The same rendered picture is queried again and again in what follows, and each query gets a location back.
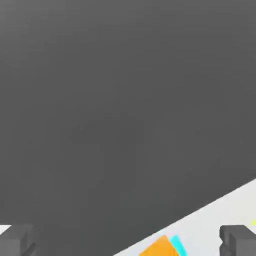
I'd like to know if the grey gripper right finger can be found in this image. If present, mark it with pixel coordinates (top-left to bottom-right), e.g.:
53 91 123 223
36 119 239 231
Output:
219 224 256 256

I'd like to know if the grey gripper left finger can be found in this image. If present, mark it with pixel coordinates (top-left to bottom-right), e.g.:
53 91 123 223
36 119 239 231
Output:
0 224 37 256

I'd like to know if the large cyan box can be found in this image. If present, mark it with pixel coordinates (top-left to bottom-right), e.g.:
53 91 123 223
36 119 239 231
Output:
169 234 189 256

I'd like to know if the large orange box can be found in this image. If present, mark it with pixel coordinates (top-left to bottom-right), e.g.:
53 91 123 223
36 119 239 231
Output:
138 234 181 256

